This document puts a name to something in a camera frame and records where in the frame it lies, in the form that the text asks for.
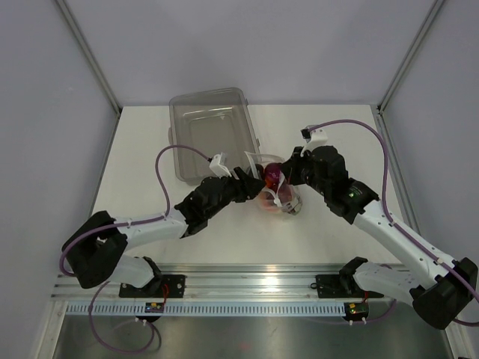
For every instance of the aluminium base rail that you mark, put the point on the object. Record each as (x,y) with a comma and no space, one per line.
(249,282)

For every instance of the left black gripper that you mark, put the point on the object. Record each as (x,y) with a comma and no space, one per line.
(245,187)

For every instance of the clear zip top bag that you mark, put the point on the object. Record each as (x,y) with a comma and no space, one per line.
(268,199)

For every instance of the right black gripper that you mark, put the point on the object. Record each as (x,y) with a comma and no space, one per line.
(292,167)

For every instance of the fake peach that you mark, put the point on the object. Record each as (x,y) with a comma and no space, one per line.
(286,193)

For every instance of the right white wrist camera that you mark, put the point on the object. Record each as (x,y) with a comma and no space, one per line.
(314,137)

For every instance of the fake dark red apple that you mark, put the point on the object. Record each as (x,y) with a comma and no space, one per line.
(272,171)

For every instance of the left aluminium frame post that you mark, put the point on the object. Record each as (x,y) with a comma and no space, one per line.
(72,23)

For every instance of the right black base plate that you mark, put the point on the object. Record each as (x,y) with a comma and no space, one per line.
(339,286)

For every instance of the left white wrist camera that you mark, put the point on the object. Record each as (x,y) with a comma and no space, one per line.
(218,165)

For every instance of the right aluminium frame post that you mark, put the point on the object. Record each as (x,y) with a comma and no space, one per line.
(411,53)

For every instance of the grey transparent plastic container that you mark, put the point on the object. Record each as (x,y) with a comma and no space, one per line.
(213,122)

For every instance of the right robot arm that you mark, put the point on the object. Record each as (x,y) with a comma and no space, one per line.
(438,288)

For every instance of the white slotted cable duct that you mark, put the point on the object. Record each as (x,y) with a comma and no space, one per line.
(243,309)

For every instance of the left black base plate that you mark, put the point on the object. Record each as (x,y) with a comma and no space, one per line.
(170,285)

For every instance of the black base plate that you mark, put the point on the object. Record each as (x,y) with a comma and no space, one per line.
(170,285)
(339,286)

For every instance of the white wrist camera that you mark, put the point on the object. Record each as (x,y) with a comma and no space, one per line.
(314,137)
(218,165)

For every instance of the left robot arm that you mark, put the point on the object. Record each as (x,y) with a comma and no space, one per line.
(97,252)

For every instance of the aluminium frame post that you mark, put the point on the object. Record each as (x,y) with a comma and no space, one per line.
(72,23)
(411,53)

